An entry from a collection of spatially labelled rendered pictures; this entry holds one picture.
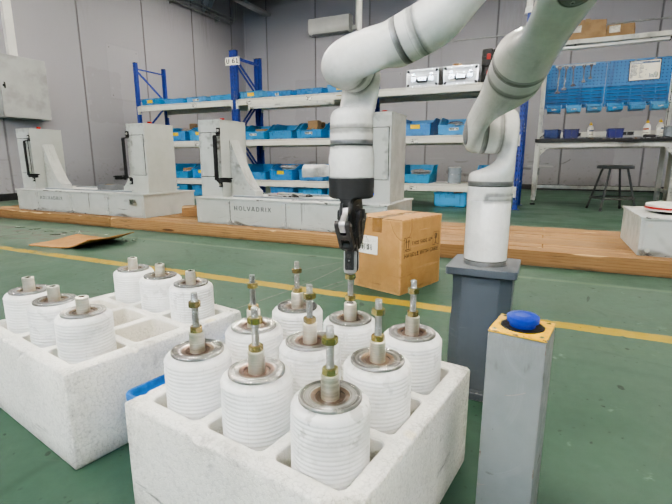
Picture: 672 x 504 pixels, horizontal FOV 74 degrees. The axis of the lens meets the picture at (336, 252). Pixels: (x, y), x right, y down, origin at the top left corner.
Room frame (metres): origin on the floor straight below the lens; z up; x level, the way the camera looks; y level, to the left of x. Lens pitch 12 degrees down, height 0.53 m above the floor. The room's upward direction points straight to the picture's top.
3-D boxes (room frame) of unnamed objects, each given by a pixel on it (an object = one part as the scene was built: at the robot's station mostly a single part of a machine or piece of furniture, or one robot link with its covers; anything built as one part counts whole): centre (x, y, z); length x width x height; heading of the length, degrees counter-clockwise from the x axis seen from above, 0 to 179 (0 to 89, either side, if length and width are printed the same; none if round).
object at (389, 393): (0.58, -0.06, 0.16); 0.10 x 0.10 x 0.18
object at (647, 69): (5.43, -3.56, 1.54); 0.32 x 0.02 x 0.25; 65
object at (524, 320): (0.55, -0.24, 0.32); 0.04 x 0.04 x 0.02
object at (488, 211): (0.97, -0.33, 0.39); 0.09 x 0.09 x 0.17; 65
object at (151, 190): (4.00, 2.09, 0.45); 1.61 x 0.57 x 0.74; 65
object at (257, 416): (0.54, 0.11, 0.16); 0.10 x 0.10 x 0.18
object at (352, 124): (0.75, -0.03, 0.63); 0.09 x 0.07 x 0.15; 151
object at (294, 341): (0.64, 0.04, 0.25); 0.08 x 0.08 x 0.01
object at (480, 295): (0.97, -0.33, 0.15); 0.15 x 0.15 x 0.30; 65
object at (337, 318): (0.74, -0.03, 0.25); 0.08 x 0.08 x 0.01
